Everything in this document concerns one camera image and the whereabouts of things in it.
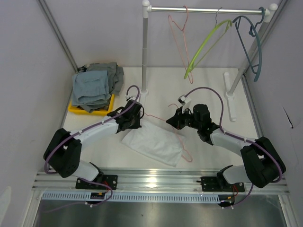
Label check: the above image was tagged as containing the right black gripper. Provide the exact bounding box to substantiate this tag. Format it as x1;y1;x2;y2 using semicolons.
167;106;201;130

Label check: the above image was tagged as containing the pink wire hanger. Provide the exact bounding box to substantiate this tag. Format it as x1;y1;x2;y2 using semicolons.
168;5;189;71
141;108;193;163

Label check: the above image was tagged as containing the white skirt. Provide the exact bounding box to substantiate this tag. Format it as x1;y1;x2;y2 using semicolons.
122;120;186;167

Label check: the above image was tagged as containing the light blue denim skirt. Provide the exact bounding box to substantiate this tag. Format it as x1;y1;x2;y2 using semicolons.
71;70;111;106

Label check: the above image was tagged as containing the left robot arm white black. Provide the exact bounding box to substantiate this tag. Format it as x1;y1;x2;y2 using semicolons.
43;99;143;189

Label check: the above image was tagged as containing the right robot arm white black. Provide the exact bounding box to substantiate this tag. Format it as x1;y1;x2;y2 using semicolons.
166;104;286;191

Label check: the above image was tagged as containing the green plastic hanger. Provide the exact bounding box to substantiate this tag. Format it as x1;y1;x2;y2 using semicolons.
184;6;233;79

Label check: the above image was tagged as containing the blue plastic hanger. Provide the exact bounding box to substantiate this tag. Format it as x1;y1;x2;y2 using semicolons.
232;6;266;82

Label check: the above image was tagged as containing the yellow plastic tray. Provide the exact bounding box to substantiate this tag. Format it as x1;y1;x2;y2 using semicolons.
68;95;115;116

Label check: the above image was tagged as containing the grey folded garment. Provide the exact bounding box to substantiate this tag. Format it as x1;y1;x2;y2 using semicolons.
87;62;124;96

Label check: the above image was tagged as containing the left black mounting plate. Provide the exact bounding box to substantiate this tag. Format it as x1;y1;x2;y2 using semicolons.
75;175;118;190

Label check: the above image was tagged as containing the black mounting plate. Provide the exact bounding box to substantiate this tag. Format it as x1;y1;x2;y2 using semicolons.
75;175;118;190
197;176;245;192

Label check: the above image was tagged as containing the plaid garment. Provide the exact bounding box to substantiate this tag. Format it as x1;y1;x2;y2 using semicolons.
77;64;90;73

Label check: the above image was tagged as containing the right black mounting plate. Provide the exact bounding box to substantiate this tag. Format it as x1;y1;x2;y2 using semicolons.
197;176;245;192

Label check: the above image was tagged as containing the metal clothes rack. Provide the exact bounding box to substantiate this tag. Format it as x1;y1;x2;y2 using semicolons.
141;0;282;122

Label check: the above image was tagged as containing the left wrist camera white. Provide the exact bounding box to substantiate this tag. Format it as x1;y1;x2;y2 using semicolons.
125;94;140;101

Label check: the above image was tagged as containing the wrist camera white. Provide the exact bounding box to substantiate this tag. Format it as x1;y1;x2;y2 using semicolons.
125;94;140;101
178;95;191;112

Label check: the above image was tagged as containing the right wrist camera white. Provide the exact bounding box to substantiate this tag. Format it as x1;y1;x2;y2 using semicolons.
178;95;191;112

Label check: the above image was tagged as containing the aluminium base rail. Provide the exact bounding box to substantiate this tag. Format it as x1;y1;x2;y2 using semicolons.
32;166;291;196

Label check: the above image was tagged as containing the white slotted cable duct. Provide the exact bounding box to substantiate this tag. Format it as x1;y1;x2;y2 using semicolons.
42;191;220;204

